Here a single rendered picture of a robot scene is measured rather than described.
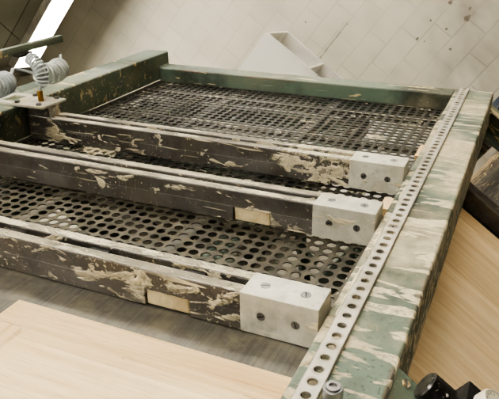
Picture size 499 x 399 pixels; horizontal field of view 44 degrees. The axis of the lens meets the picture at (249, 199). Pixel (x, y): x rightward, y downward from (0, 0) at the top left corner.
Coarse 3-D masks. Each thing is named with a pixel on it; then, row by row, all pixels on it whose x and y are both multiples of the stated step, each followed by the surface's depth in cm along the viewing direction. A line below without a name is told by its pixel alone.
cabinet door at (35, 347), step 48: (0, 336) 92; (48, 336) 92; (96, 336) 92; (144, 336) 92; (0, 384) 83; (48, 384) 83; (96, 384) 83; (144, 384) 83; (192, 384) 83; (240, 384) 82; (288, 384) 82
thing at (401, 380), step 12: (396, 384) 78; (408, 384) 79; (420, 384) 76; (432, 384) 73; (444, 384) 74; (468, 384) 75; (396, 396) 77; (408, 396) 78; (420, 396) 74; (432, 396) 73; (444, 396) 73; (456, 396) 74; (468, 396) 73; (480, 396) 72; (492, 396) 73
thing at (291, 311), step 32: (0, 224) 115; (32, 224) 114; (0, 256) 113; (32, 256) 109; (64, 256) 106; (96, 256) 103; (128, 256) 105; (160, 256) 102; (96, 288) 106; (128, 288) 102; (160, 288) 99; (192, 288) 96; (224, 288) 94; (256, 288) 93; (288, 288) 93; (320, 288) 93; (224, 320) 96; (256, 320) 93; (288, 320) 91; (320, 320) 89
